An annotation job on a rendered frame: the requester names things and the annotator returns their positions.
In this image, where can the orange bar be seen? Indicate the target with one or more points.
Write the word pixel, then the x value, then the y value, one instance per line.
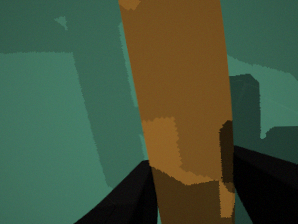
pixel 177 53

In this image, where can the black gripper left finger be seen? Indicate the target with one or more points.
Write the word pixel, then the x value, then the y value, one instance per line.
pixel 133 201

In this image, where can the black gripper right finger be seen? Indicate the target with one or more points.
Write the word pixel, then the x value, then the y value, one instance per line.
pixel 267 187

